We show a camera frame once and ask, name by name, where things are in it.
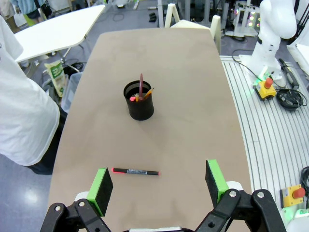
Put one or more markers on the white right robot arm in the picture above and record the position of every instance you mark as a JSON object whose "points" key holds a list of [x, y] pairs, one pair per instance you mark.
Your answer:
{"points": [[275, 24]]}

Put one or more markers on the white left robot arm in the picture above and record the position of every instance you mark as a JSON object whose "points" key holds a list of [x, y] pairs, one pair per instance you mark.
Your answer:
{"points": [[300, 222]]}

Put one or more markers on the yellow emergency stop box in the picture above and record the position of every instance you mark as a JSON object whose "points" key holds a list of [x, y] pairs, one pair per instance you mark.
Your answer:
{"points": [[264, 90], [292, 197]]}

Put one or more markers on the cream table support frame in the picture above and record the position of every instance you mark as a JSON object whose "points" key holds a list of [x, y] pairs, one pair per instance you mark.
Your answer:
{"points": [[190, 24]]}

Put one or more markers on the pink pen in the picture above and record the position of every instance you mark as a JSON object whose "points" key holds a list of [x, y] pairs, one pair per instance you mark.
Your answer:
{"points": [[132, 98]]}

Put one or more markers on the black power adapter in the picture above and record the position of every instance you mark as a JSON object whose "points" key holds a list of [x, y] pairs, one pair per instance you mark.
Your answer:
{"points": [[289, 73]]}

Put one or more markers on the grooved white mounting platform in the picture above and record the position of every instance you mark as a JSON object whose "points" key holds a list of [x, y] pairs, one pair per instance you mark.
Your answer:
{"points": [[265, 135]]}

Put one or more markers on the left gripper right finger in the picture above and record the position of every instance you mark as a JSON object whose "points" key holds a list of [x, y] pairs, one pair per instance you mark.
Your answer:
{"points": [[214, 183]]}

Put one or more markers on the black marker with red caps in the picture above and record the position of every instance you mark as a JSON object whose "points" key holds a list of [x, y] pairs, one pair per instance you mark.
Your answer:
{"points": [[136, 171]]}

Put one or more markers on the black mesh pen holder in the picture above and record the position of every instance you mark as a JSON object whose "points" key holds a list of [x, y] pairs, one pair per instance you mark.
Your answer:
{"points": [[141, 110]]}

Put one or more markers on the white table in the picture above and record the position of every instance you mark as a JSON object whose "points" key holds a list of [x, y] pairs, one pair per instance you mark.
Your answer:
{"points": [[60, 31]]}

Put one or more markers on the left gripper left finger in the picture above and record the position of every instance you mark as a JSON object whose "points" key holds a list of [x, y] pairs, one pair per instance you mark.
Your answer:
{"points": [[102, 191]]}

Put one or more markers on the dark red pen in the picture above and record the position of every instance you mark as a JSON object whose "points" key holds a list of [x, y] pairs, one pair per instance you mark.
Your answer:
{"points": [[141, 87]]}

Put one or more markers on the green and white bag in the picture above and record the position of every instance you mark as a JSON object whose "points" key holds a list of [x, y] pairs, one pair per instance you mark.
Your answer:
{"points": [[56, 77]]}

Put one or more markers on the clear plastic bin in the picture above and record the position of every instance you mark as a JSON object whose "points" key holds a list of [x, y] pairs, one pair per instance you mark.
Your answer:
{"points": [[71, 91]]}

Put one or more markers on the person in white T-shirt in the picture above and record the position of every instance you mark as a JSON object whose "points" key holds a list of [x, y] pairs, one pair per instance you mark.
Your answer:
{"points": [[24, 108]]}

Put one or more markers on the yellow pencil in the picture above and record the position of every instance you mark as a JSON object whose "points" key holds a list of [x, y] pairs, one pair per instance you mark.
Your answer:
{"points": [[137, 97], [149, 93]]}

